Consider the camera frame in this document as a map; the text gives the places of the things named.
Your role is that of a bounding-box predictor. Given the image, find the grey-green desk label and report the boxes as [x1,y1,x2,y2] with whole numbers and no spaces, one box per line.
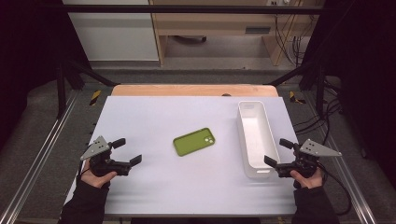
[245,26,272,35]

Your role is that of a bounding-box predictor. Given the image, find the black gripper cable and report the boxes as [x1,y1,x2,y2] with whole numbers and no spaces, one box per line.
[317,162,353,217]

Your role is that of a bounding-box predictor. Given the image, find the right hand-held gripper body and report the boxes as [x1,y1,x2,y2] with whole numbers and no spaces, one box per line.
[275,138,343,179]

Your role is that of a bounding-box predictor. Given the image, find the aluminium floor rail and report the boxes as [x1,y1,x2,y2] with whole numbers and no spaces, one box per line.
[306,92,377,224]
[0,90,80,224]

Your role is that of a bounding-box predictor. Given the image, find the person's left hand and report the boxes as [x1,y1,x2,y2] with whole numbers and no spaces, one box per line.
[79,158,119,189]

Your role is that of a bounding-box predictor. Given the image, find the black metal frame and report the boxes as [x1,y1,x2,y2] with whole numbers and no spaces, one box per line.
[36,3,356,119]

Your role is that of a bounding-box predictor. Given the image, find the white plastic bin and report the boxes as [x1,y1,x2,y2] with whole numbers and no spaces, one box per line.
[236,100,281,180]

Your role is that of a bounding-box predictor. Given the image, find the person's right hand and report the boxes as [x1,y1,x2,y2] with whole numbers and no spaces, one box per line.
[290,167,325,189]

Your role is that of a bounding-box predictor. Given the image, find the white cabinet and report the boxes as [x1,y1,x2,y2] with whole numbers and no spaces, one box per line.
[62,0,160,63]

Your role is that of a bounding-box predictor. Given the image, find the dark chair base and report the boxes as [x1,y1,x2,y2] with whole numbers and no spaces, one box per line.
[170,35,207,44]

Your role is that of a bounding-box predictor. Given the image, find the black curtain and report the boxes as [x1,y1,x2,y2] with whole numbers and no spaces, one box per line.
[0,0,92,150]
[303,0,396,181]

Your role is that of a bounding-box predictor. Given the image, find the green phone case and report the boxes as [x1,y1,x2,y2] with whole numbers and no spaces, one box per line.
[172,127,217,158]

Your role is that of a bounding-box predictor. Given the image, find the bundle of black cables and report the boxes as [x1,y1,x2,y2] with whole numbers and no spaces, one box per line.
[274,13,312,66]

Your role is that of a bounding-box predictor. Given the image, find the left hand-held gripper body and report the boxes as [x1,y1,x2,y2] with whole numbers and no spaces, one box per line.
[79,135,134,177]

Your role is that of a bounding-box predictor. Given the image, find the light wooden desk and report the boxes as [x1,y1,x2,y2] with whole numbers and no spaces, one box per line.
[148,0,326,67]

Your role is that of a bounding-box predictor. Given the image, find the black floor cables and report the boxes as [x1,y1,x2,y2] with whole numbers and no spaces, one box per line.
[293,80,344,138]

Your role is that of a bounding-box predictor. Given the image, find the wooden table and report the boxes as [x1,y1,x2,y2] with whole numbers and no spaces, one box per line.
[111,84,279,97]

